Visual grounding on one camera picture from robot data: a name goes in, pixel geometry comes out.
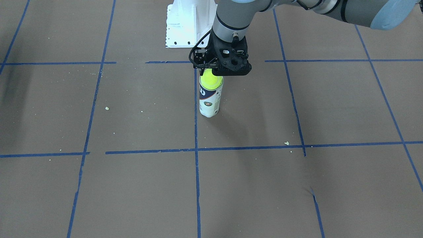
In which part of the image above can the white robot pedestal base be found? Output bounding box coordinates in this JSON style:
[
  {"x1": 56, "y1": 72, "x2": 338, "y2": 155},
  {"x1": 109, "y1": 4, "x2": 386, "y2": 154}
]
[{"x1": 165, "y1": 0, "x2": 217, "y2": 48}]

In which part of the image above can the clear tennis ball can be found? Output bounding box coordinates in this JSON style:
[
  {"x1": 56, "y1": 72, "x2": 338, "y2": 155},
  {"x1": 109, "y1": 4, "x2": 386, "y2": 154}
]
[{"x1": 199, "y1": 84, "x2": 223, "y2": 118}]

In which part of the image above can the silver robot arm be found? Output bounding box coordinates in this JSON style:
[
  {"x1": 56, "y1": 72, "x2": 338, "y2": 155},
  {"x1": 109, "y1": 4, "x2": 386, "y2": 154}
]
[{"x1": 189, "y1": 0, "x2": 422, "y2": 76}]

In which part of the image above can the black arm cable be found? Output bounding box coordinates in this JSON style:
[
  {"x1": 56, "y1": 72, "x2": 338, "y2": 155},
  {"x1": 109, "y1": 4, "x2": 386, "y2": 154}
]
[{"x1": 189, "y1": 29, "x2": 212, "y2": 68}]

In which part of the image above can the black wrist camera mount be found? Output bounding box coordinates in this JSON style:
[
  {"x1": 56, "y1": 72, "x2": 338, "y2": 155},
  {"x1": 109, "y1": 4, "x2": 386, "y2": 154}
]
[{"x1": 212, "y1": 37, "x2": 252, "y2": 76}]

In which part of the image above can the yellow tennis ball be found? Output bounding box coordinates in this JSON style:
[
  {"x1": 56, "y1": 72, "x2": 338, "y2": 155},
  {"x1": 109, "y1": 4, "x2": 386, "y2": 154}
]
[{"x1": 200, "y1": 69, "x2": 223, "y2": 91}]

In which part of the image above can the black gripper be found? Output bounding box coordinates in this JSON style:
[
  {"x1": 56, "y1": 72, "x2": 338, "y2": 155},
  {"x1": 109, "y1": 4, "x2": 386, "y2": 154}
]
[{"x1": 194, "y1": 30, "x2": 232, "y2": 69}]

